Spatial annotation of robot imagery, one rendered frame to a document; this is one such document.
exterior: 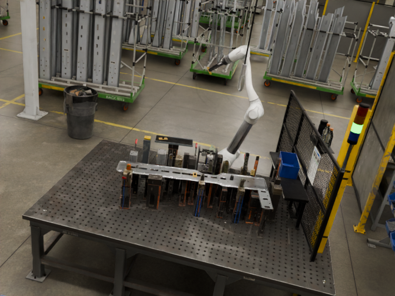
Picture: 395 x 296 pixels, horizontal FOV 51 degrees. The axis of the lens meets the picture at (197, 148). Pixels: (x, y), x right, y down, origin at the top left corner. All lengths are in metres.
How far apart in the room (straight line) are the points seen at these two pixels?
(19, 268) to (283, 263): 2.38
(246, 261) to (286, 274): 0.32
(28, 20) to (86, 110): 1.57
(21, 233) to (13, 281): 0.67
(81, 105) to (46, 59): 1.98
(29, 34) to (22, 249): 3.52
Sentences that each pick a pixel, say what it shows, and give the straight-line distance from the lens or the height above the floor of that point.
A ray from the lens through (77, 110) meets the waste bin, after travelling 6.30.
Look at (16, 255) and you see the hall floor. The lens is 4.43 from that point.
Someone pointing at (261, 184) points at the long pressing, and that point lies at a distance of 3.86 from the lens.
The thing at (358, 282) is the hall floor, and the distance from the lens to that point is 4.79.
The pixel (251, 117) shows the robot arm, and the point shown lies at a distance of 3.93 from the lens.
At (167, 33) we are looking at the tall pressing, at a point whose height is 0.72.
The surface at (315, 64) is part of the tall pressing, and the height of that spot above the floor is 0.69.
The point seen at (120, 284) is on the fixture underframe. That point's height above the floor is 0.19.
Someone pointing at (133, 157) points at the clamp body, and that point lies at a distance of 3.90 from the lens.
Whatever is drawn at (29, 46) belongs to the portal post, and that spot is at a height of 1.16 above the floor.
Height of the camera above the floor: 2.88
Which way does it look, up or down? 26 degrees down
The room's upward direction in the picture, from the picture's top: 9 degrees clockwise
